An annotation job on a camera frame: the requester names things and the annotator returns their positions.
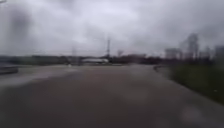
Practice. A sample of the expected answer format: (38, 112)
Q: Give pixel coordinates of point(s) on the tall pole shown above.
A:
(108, 48)

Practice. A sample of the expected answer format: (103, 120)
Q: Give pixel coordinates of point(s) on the dark low building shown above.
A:
(131, 59)

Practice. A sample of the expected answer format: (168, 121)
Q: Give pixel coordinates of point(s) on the dark asphalt road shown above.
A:
(100, 100)

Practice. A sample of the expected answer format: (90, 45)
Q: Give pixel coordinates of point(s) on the pale concrete pavement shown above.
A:
(30, 75)

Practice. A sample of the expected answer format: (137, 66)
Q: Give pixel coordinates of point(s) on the row of bare trees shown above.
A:
(195, 50)

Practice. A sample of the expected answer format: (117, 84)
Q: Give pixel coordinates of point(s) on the grass verge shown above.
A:
(200, 80)

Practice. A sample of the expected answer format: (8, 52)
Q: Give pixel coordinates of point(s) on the long low wall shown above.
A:
(33, 60)

